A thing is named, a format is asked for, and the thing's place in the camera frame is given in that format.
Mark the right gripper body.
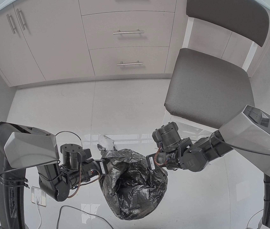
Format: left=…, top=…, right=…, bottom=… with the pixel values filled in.
left=146, top=151, right=173, bottom=171

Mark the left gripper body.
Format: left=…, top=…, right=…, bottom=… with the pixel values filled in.
left=79, top=159, right=109, bottom=184

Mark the black plastic bag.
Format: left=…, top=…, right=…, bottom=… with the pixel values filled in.
left=99, top=148, right=168, bottom=221

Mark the clear printed wrapper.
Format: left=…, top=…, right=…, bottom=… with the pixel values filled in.
left=98, top=135, right=115, bottom=151

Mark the grey chair with white legs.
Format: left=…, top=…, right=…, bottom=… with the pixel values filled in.
left=160, top=0, right=270, bottom=134

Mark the beige cabinet with drawers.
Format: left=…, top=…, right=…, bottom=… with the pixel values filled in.
left=0, top=0, right=270, bottom=88

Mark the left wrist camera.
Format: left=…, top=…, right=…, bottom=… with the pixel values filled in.
left=78, top=148, right=93, bottom=163

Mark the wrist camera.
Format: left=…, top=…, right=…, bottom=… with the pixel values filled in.
left=152, top=128, right=162, bottom=143
left=78, top=148, right=93, bottom=163

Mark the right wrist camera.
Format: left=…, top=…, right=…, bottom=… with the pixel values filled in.
left=152, top=128, right=162, bottom=143

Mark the black cable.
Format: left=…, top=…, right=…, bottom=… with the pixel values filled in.
left=55, top=130, right=82, bottom=152
left=57, top=205, right=114, bottom=229

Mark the white cable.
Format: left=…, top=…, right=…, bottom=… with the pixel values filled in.
left=34, top=195, right=42, bottom=229

